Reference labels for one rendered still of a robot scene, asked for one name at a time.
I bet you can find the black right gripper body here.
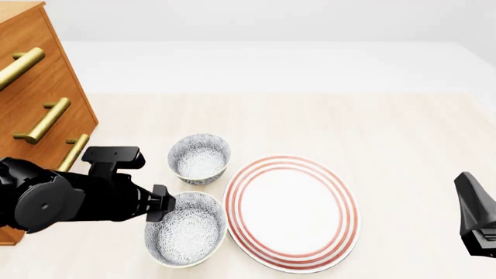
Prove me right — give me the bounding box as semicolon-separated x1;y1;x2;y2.
459;221;496;258

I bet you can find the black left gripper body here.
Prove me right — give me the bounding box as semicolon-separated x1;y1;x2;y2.
145;184;177;223

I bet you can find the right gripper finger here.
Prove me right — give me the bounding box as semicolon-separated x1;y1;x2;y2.
453;170;496;234

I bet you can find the grey patterned bowl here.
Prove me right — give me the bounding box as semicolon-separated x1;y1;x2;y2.
143;191;229;270
167;133;233;186

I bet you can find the wooden drawer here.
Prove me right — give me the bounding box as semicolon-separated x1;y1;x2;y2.
0;7;66;90
0;54;85;153
0;97;98;175

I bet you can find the white plate with red rings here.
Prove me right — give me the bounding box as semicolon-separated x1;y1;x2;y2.
222;154;363;274

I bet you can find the wooden cabinet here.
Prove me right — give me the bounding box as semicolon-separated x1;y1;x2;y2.
0;1;99;246

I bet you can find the brass drawer handle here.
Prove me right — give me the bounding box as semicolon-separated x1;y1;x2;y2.
57;133;91;174
0;46;47;91
12;97;72;146

